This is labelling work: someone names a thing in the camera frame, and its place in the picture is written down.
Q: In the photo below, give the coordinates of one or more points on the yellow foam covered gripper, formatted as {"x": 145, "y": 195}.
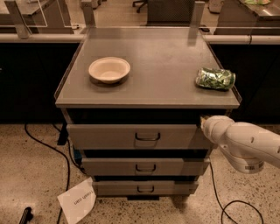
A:
{"x": 208, "y": 127}

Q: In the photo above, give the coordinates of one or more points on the grey top drawer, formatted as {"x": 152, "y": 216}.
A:
{"x": 137, "y": 136}

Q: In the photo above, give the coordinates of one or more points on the grey drawer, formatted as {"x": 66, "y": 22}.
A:
{"x": 137, "y": 136}
{"x": 145, "y": 166}
{"x": 154, "y": 187}

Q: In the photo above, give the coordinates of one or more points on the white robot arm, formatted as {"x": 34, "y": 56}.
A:
{"x": 247, "y": 147}

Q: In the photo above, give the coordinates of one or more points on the grey drawer cabinet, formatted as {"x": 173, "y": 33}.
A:
{"x": 159, "y": 89}

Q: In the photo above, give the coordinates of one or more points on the grey bottom drawer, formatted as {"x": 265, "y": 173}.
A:
{"x": 154, "y": 187}

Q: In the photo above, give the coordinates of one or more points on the grey middle drawer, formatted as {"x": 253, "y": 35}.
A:
{"x": 145, "y": 166}

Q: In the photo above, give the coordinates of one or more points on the green crumpled chip bag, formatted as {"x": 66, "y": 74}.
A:
{"x": 218, "y": 79}

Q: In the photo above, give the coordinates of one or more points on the white paper bowl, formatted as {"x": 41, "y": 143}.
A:
{"x": 109, "y": 70}

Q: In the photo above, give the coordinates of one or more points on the grey desk back right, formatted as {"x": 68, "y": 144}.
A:
{"x": 238, "y": 18}

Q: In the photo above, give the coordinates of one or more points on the grey desk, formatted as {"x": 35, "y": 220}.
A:
{"x": 35, "y": 16}
{"x": 238, "y": 18}

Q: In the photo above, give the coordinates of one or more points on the white paper sign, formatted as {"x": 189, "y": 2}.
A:
{"x": 78, "y": 201}

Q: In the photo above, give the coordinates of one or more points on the black object floor corner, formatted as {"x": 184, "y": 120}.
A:
{"x": 26, "y": 216}

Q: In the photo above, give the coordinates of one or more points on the grey desk back left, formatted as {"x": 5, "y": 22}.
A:
{"x": 35, "y": 16}

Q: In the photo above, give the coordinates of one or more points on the white horizontal rail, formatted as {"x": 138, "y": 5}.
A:
{"x": 211, "y": 39}

